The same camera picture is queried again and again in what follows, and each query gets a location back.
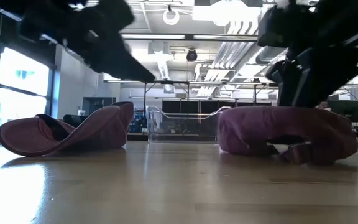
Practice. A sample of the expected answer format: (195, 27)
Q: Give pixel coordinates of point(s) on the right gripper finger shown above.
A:
(328, 77)
(287, 87)

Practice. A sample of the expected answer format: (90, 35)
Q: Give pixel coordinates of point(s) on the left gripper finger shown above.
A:
(126, 70)

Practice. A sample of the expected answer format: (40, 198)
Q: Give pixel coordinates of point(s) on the maroon baseball cap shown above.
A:
(259, 130)
(98, 130)

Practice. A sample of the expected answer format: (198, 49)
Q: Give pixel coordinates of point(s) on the black computer monitor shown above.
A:
(346, 110)

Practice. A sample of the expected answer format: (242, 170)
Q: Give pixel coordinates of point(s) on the dark cabinet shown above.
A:
(99, 104)

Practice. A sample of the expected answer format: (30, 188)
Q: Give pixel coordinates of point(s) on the long ceiling light strip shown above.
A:
(225, 37)
(154, 36)

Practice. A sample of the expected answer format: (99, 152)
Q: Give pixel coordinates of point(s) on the blue storage crates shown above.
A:
(138, 123)

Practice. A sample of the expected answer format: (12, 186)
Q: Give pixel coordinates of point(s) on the white yellow canister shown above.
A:
(81, 112)

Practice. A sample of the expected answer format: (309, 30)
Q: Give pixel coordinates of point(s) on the black round ceiling fixture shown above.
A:
(191, 56)

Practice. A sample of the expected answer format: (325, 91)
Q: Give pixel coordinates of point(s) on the clear plastic bin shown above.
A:
(182, 127)

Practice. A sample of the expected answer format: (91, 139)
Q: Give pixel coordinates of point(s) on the silver ventilation duct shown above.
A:
(269, 56)

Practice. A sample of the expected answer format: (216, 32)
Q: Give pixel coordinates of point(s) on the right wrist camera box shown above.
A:
(273, 28)

